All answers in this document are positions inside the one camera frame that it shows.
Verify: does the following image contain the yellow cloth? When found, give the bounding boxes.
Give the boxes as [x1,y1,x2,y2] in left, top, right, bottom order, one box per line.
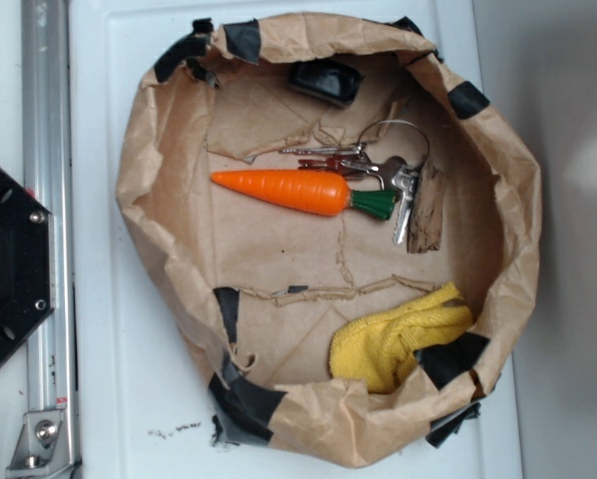
[328,282,474,394]

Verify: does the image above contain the brown paper bag bin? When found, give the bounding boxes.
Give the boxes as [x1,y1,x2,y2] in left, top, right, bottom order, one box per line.
[117,13,542,467]

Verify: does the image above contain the orange plastic toy carrot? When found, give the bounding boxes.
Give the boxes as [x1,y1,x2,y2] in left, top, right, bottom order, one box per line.
[211,170,397,221]

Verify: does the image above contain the bunch of metal keys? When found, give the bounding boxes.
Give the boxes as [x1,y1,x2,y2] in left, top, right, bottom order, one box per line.
[280,120,430,244]

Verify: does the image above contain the black plastic box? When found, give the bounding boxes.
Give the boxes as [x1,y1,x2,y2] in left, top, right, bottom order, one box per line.
[288,59,363,108]

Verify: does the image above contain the white plastic tray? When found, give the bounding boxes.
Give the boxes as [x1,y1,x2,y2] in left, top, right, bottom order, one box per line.
[68,1,522,478]

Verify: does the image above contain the wooden keychain block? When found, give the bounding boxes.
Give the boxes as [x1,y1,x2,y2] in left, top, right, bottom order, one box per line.
[407,161,446,253]

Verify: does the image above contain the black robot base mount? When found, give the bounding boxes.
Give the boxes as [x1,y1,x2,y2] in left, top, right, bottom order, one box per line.
[0,168,54,368]

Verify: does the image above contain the aluminium extrusion rail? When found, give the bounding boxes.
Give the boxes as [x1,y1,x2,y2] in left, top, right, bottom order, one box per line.
[21,1,82,478]

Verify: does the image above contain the metal corner bracket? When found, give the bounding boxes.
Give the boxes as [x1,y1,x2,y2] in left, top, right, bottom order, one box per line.
[5,409,71,478]

